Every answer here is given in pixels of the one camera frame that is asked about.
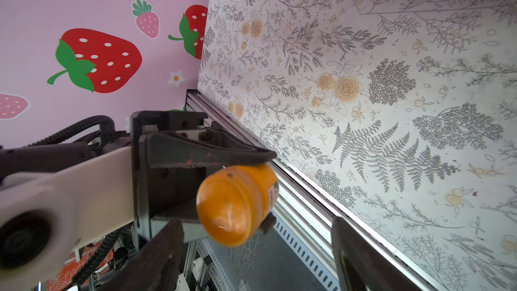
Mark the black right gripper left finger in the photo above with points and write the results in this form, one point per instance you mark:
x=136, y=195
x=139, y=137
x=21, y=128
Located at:
x=156, y=266

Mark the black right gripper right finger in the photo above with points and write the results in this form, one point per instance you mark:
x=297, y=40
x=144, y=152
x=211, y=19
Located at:
x=360, y=266

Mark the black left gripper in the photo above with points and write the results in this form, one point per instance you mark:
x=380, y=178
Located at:
x=172, y=153

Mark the orange paint jar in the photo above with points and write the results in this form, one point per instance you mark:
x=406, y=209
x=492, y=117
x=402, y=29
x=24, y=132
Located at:
x=234, y=202

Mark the floral patterned table mat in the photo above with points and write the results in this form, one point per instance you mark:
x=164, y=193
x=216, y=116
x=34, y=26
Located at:
x=403, y=111

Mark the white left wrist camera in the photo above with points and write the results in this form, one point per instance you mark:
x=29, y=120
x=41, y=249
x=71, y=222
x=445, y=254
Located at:
x=57, y=198

